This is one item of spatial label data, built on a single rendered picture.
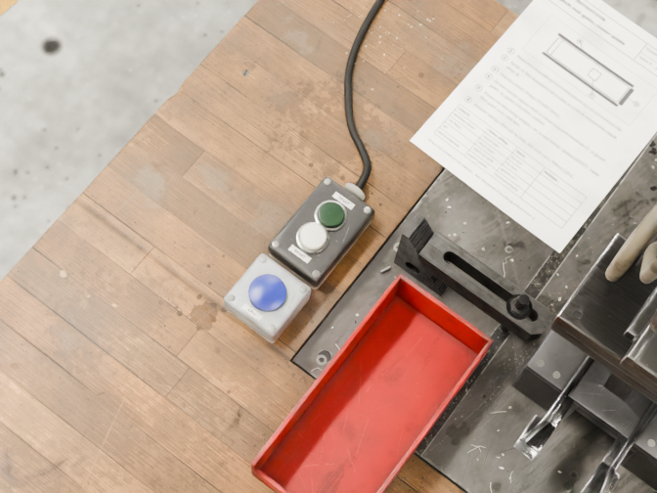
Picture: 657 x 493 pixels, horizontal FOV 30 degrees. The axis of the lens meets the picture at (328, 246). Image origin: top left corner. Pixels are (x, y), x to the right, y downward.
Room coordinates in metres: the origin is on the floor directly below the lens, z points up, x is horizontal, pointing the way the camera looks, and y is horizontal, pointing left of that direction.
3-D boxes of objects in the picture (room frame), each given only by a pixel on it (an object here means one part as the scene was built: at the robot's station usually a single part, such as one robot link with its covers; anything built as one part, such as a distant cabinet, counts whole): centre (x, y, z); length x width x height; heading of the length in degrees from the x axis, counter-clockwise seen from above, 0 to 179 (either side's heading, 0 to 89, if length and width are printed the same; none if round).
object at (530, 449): (0.29, -0.23, 0.98); 0.07 x 0.02 x 0.01; 150
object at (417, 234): (0.46, -0.11, 0.95); 0.06 x 0.03 x 0.09; 60
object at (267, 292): (0.40, 0.06, 0.93); 0.04 x 0.04 x 0.02
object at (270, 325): (0.40, 0.06, 0.90); 0.07 x 0.07 x 0.06; 60
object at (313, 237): (0.47, 0.02, 0.93); 0.03 x 0.03 x 0.02
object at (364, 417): (0.29, -0.07, 0.93); 0.25 x 0.12 x 0.06; 150
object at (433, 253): (0.43, -0.17, 0.95); 0.15 x 0.03 x 0.10; 60
